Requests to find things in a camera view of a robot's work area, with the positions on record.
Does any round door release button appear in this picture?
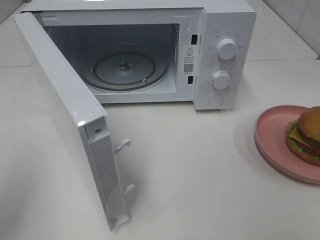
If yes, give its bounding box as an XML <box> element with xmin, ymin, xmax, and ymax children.
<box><xmin>208</xmin><ymin>94</ymin><xmax>224</xmax><ymax>107</ymax></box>

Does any white microwave knob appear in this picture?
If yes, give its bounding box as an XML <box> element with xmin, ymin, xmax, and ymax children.
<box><xmin>211</xmin><ymin>71</ymin><xmax>231</xmax><ymax>90</ymax></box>
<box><xmin>216</xmin><ymin>36</ymin><xmax>238</xmax><ymax>60</ymax></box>

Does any white microwave door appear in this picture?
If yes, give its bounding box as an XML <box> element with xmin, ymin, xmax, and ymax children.
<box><xmin>13</xmin><ymin>12</ymin><xmax>135</xmax><ymax>231</ymax></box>

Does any pink round plate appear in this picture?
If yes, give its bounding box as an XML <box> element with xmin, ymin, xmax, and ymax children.
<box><xmin>254</xmin><ymin>105</ymin><xmax>320</xmax><ymax>185</ymax></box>

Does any burger with sesame bun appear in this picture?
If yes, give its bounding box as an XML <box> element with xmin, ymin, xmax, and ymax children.
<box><xmin>286</xmin><ymin>106</ymin><xmax>320</xmax><ymax>166</ymax></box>

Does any glass microwave turntable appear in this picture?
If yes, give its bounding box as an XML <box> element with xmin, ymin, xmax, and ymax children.
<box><xmin>79</xmin><ymin>43</ymin><xmax>169</xmax><ymax>92</ymax></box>

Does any warning label sticker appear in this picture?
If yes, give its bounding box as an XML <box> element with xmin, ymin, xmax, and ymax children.
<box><xmin>182</xmin><ymin>45</ymin><xmax>196</xmax><ymax>74</ymax></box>

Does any white microwave oven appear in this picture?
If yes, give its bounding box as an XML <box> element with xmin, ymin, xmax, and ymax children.
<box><xmin>20</xmin><ymin>0</ymin><xmax>256</xmax><ymax>110</ymax></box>

